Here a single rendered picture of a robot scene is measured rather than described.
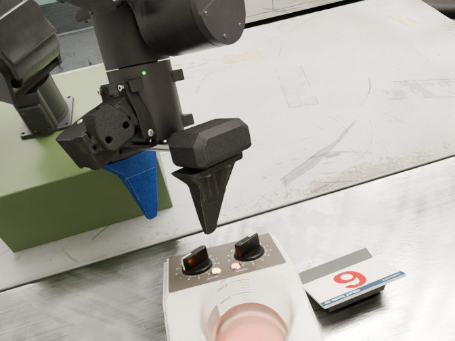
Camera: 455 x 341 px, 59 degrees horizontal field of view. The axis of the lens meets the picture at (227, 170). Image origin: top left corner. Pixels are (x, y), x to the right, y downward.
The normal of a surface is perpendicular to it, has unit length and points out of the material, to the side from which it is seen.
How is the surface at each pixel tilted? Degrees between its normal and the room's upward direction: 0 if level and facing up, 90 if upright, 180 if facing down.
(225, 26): 70
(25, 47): 55
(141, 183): 60
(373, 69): 0
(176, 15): 76
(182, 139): 34
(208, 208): 83
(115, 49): 64
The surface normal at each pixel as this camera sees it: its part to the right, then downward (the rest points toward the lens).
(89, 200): 0.28, 0.67
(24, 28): 0.87, 0.15
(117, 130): 0.67, 0.06
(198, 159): 0.02, 0.28
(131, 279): -0.11, -0.69
